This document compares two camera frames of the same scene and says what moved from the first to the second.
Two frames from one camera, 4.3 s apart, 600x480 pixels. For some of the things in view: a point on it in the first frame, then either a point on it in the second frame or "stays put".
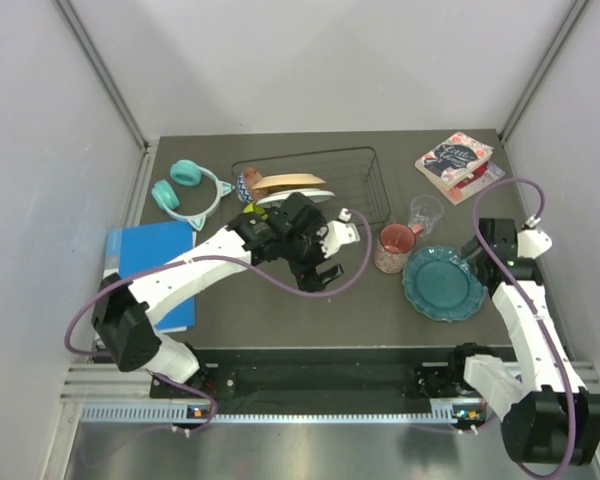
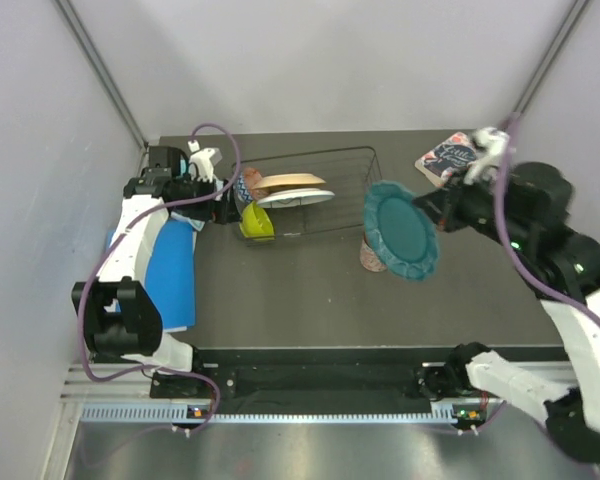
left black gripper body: [304, 250] to [190, 188]
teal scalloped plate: [440, 283] to [400, 234]
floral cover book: [453, 159] stays put
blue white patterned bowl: [242, 189] stays put
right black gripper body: [483, 257] to [473, 206]
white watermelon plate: [277, 200] stays put
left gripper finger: [309, 282] to [226, 209]
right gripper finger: [471, 248] to [438, 204]
